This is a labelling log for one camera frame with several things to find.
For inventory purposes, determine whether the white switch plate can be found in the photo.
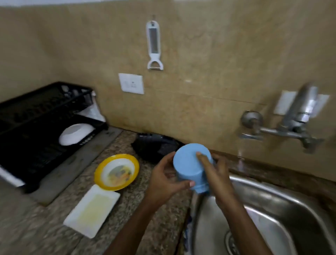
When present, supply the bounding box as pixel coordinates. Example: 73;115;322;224
273;90;330;118

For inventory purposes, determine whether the dark scouring pad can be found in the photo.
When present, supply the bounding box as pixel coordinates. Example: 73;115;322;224
157;143;179;156

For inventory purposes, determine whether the black ribbed plastic tray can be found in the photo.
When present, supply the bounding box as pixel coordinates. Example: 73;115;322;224
131;132;185;165

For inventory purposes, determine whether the metal wall faucet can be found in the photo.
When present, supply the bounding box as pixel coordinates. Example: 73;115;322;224
238;82;325;154

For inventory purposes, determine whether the black plastic dish rack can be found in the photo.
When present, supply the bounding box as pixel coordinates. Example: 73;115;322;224
0;81;110;194

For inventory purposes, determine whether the white bowl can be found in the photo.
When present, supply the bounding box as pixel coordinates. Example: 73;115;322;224
58;123;96;146

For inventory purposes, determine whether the person's left forearm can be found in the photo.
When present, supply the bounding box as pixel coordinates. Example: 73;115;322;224
104;198;168;255

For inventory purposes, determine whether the white wall socket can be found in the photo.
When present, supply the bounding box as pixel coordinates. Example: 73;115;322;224
118;73;145;95

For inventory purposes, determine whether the grey flat tray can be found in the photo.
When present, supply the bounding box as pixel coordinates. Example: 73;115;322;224
26;126;123;207

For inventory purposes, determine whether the yellow rimmed picture bowl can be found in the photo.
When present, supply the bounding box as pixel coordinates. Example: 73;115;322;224
94;153;140;192

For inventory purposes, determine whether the steel sink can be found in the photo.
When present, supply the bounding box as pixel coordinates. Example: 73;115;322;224
190;174;336;255

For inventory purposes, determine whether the white grater peeler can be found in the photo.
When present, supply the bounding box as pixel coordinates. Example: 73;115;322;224
146;20;164;71

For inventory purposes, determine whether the white rectangular plate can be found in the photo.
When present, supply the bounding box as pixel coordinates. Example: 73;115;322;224
63;184;121;239

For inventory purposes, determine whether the person's left hand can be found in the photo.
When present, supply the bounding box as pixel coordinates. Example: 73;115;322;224
144;151;196;208

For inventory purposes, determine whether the person's right forearm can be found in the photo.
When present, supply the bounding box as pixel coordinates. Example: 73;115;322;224
216;194;273;255

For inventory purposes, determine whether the white plastic bag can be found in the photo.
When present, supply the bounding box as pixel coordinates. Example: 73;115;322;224
77;90;107;123

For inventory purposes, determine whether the blue cup with handles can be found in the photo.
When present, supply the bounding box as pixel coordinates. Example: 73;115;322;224
172;143;215;194

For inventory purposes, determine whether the person's right hand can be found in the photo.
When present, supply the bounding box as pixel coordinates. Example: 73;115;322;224
195;152;236;208

